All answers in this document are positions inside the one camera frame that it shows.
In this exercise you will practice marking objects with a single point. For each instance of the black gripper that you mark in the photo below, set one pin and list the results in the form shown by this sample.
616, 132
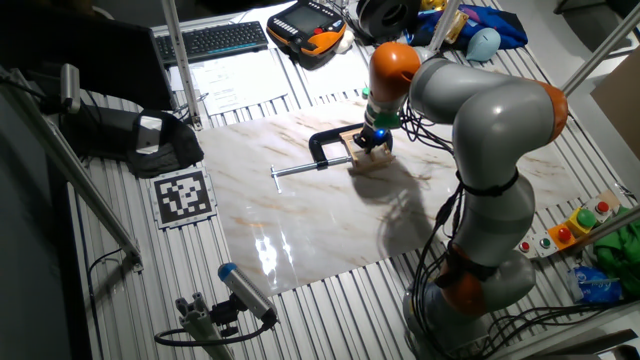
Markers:
375, 137

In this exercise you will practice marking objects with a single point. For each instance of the miniature wooden sliding window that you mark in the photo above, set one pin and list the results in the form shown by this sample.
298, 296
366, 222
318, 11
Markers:
370, 162

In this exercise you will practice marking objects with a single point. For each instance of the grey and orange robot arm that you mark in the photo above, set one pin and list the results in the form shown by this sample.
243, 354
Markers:
500, 120

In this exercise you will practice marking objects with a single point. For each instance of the green flange adapter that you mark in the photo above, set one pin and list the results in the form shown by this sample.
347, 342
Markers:
385, 120

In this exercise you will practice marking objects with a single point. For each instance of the black metal C-clamp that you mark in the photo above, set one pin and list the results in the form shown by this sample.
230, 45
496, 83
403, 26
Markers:
316, 147

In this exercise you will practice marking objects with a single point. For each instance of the blank white paper sheet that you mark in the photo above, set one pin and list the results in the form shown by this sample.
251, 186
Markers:
330, 75

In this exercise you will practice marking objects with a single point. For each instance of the white marble pattern board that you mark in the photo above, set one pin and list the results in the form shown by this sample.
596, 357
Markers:
310, 225

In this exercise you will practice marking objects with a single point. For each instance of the small white round object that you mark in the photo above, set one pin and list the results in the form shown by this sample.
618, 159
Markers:
345, 42

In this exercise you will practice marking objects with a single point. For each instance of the orange black teach pendant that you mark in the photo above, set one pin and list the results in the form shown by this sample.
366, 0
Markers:
305, 30

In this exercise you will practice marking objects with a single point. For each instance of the black filament spool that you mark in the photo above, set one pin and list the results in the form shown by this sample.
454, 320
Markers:
385, 17

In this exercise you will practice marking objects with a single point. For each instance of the printed paper sheet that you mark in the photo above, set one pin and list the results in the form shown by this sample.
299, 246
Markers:
240, 82

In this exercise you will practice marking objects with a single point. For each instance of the golden brown small box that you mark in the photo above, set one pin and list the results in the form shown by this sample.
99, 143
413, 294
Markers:
456, 26

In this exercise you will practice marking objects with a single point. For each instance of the light blue egg-shaped object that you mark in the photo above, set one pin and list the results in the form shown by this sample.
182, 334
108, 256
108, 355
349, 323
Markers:
484, 44

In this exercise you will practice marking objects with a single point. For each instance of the yellow toy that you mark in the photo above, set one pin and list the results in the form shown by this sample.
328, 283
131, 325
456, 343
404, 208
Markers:
434, 4

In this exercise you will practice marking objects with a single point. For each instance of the black computer keyboard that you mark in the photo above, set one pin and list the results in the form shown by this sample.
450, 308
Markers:
210, 40

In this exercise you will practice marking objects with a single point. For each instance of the black white fiducial marker board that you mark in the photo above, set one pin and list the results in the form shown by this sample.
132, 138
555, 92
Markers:
182, 197

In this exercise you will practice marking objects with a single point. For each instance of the blue cloth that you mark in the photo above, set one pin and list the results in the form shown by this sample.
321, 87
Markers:
505, 25

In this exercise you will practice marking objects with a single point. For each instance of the black fabric bag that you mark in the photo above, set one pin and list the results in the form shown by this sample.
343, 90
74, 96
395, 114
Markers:
172, 150

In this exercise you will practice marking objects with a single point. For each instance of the small white box red button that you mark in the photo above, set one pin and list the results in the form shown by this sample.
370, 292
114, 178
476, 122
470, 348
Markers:
524, 246

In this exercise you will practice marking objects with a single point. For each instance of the small white box green button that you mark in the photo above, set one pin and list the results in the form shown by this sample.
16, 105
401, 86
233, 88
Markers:
545, 243

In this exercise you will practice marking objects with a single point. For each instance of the small grey white device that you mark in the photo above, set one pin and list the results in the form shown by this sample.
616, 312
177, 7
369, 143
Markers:
149, 134

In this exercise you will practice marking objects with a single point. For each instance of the orange box with red button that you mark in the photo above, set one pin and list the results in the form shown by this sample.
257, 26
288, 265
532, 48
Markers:
564, 235

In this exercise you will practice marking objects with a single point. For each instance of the yellow box with green button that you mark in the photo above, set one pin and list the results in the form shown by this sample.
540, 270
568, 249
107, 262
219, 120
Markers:
586, 218

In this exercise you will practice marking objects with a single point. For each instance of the short aluminium profile stub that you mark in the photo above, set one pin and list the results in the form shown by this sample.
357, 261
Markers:
200, 325

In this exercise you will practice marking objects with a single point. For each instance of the grey box with red button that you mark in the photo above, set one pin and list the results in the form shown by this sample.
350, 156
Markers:
602, 206

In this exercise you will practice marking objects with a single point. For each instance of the short slanted aluminium beam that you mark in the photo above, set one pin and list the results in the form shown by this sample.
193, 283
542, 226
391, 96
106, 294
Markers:
610, 227

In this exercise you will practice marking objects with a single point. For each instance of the brown cardboard box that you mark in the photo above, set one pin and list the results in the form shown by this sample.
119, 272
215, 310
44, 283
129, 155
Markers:
620, 100

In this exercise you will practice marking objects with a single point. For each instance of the blue plastic bag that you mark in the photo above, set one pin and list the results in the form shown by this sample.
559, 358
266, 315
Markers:
595, 287

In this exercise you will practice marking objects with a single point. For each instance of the black laptop screen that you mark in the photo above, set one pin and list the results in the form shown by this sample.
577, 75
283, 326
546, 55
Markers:
100, 60

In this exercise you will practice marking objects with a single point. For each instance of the green cloth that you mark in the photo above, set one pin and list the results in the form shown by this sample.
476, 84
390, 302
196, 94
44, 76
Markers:
620, 255

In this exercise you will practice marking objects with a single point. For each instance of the long slanted aluminium beam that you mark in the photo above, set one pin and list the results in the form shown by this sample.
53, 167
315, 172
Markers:
75, 170

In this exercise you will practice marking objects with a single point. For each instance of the silver webcam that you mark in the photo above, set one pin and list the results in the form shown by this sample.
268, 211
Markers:
70, 87

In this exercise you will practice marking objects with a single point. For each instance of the thin aluminium post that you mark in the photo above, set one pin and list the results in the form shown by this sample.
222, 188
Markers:
442, 25

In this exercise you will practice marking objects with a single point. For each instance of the silver camera with blue cap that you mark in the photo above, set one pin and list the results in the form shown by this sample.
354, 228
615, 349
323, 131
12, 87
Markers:
245, 290

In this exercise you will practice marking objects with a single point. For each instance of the upright aluminium post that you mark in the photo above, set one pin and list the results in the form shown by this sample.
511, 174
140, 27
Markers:
179, 55

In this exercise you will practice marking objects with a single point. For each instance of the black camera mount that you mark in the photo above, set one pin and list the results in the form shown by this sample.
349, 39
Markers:
225, 315

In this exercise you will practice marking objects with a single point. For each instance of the aluminium beam with foot bracket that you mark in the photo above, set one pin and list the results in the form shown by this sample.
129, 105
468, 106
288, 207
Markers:
600, 50

